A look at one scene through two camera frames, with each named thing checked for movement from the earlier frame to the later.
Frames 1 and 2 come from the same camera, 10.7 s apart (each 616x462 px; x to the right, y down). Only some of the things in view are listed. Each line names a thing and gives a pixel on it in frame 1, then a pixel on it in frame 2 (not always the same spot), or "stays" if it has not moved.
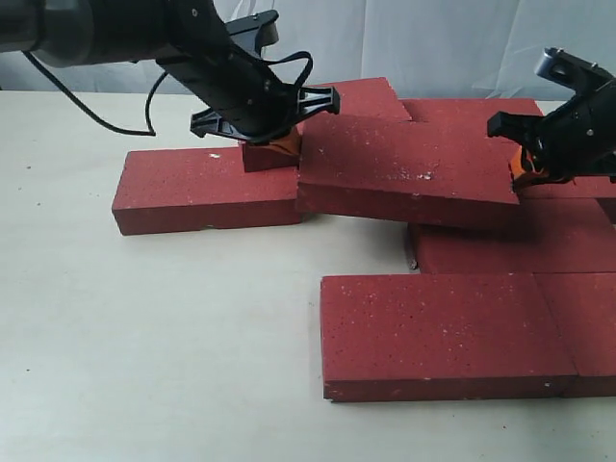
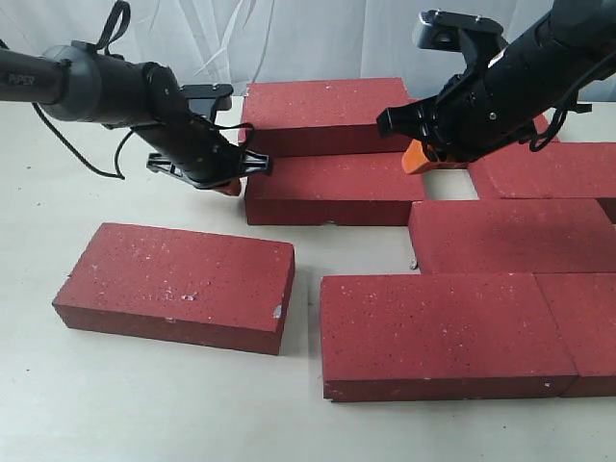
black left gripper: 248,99 -> 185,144
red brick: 545,235 stays
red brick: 435,337 stays
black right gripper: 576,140 -> 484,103
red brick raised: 406,171 -> 195,288
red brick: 582,306 stays
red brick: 179,189 -> 346,190
